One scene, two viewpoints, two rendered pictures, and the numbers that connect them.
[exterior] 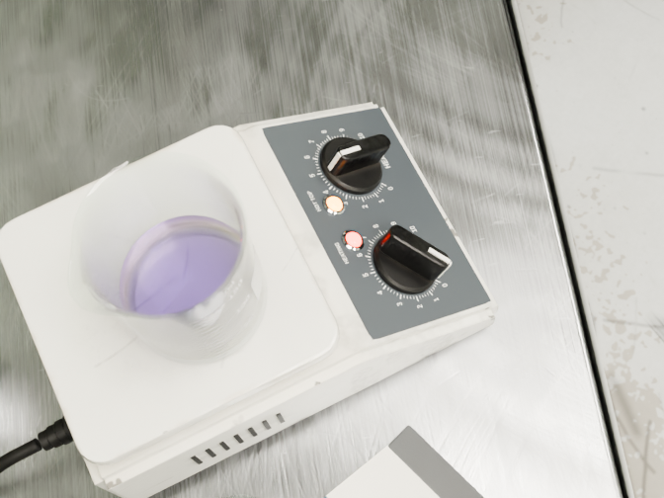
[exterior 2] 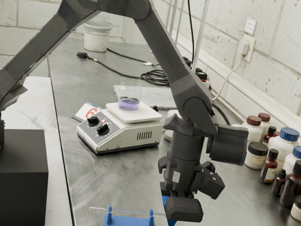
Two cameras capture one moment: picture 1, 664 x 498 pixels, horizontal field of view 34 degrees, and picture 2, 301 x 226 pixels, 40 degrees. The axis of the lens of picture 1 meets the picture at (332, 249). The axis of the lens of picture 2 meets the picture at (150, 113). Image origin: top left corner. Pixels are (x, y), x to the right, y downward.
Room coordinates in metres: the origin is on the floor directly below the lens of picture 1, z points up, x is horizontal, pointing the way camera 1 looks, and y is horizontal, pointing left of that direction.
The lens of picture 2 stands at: (1.16, -0.25, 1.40)
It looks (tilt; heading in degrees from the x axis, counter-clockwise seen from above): 21 degrees down; 159
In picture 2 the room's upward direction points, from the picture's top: 10 degrees clockwise
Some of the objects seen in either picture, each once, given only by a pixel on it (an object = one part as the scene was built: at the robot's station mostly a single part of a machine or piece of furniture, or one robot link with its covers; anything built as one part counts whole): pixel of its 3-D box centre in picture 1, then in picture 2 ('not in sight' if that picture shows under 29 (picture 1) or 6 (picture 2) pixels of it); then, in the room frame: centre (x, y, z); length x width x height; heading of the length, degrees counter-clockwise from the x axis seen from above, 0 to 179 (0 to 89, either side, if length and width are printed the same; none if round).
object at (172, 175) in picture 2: not in sight; (181, 173); (0.55, 0.05, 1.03); 0.19 x 0.06 x 0.08; 167
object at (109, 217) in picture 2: not in sight; (130, 219); (0.53, -0.03, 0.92); 0.10 x 0.03 x 0.04; 77
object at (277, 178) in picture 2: not in sight; (280, 181); (0.45, 0.37, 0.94); 0.03 x 0.03 x 0.07
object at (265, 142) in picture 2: not in sight; (268, 140); (0.24, 0.47, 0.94); 0.03 x 0.03 x 0.08
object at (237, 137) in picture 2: not in sight; (214, 128); (0.57, 0.09, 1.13); 0.12 x 0.08 x 0.11; 64
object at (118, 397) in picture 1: (164, 288); (133, 111); (0.15, 0.07, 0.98); 0.12 x 0.12 x 0.01; 16
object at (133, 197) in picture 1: (175, 275); (130, 95); (0.14, 0.06, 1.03); 0.07 x 0.06 x 0.08; 121
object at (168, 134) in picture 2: not in sight; (175, 126); (0.15, 0.21, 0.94); 0.06 x 0.06 x 0.08
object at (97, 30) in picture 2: not in sight; (97, 28); (-0.83, 0.15, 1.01); 0.14 x 0.14 x 0.21
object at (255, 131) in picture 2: not in sight; (250, 135); (0.24, 0.40, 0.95); 0.06 x 0.06 x 0.11
